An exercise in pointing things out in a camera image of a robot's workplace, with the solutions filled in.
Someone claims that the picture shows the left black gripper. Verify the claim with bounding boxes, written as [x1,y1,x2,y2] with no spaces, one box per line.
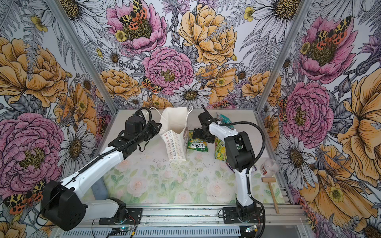
[135,120,162,144]

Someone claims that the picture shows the white printed paper bag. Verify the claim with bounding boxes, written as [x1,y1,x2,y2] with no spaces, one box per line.
[151,106,193,162]

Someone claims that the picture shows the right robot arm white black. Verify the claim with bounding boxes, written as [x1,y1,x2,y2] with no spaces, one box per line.
[192,107,264,221]

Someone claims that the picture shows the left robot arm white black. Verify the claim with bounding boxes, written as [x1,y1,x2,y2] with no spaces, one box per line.
[39,107,162,231]

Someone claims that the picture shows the yellow green Fox's candy bag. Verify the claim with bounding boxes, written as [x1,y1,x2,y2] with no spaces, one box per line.
[214,137,227,162]

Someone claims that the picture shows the teal snack packet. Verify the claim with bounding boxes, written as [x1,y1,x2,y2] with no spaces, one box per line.
[217,113,232,124]

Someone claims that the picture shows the purple snack packet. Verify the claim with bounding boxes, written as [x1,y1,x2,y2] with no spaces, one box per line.
[226,162,239,173]

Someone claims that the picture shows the clear plastic cup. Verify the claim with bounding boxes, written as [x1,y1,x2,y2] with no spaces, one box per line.
[261,158,280,177]

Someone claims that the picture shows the wooden mallet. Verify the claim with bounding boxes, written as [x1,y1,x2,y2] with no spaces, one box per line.
[262,177,280,214]

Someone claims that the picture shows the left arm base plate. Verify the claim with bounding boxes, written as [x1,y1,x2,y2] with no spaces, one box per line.
[98,207,143,225]

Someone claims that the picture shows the white vented cable duct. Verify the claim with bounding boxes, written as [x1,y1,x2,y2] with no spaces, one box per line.
[61,226,242,238]

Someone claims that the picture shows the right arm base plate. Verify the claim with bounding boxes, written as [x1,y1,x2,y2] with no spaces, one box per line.
[221,206,265,224]

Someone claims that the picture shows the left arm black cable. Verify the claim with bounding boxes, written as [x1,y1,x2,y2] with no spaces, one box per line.
[35,106,153,227]

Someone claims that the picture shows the aluminium frame rail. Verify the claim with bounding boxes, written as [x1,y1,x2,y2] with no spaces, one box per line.
[53,203,307,228]

